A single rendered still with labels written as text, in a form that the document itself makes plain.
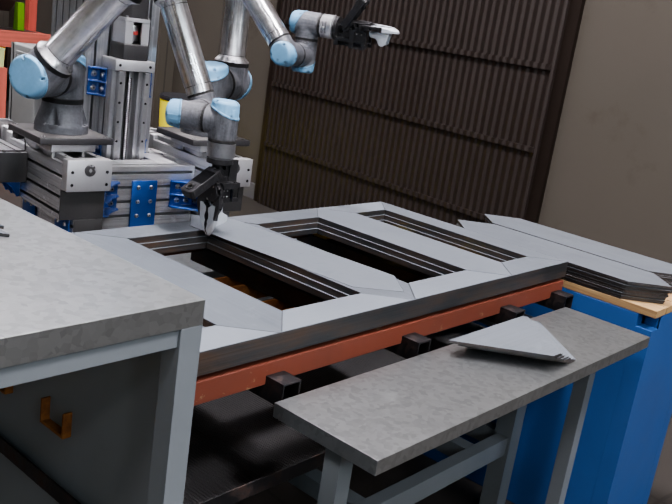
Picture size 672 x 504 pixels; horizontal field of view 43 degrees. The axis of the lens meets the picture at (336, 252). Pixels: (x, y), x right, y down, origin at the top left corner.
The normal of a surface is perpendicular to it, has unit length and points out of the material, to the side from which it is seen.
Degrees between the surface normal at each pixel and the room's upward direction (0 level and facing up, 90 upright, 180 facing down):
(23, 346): 90
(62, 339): 90
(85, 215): 90
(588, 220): 90
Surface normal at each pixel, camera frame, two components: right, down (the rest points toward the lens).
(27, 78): -0.31, 0.31
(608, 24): -0.74, 0.07
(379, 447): 0.15, -0.95
